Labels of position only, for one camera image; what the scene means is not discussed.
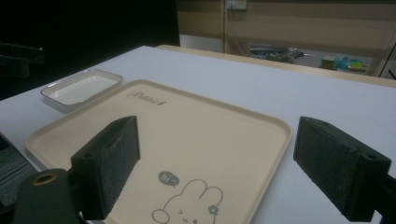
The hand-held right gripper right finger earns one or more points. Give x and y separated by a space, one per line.
334 165

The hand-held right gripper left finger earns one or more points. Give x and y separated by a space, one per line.
107 161

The white rectangular dish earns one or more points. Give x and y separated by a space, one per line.
81 89

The beige tray with rabbit print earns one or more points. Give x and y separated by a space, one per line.
199 137

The colourful toy pile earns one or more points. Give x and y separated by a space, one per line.
344 63

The black metal stand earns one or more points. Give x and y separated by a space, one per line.
387 63

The dark equipment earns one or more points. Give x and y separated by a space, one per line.
17 60

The wall socket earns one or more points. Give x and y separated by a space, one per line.
236 4

